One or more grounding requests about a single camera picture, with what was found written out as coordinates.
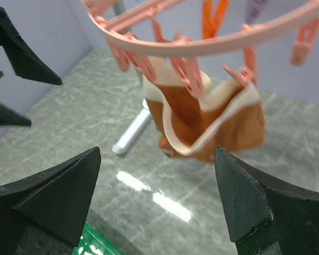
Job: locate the purple clothes peg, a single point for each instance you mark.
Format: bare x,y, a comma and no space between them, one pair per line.
253,9

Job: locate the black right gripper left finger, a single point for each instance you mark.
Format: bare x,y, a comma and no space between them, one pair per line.
45,213

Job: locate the green plastic tray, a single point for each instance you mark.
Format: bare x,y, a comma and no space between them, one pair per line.
93,243

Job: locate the pink round clip hanger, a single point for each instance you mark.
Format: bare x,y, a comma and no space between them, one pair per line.
139,31

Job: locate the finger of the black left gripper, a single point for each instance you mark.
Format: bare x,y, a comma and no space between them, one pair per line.
26,64
11,118

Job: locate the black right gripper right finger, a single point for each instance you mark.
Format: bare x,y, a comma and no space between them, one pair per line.
264,214

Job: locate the orange underwear with cream waistband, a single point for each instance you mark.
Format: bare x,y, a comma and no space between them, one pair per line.
229,116

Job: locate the metal clothes rack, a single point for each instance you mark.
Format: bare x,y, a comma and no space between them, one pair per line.
134,130

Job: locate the orange clothes peg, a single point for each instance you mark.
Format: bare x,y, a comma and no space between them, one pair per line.
211,21

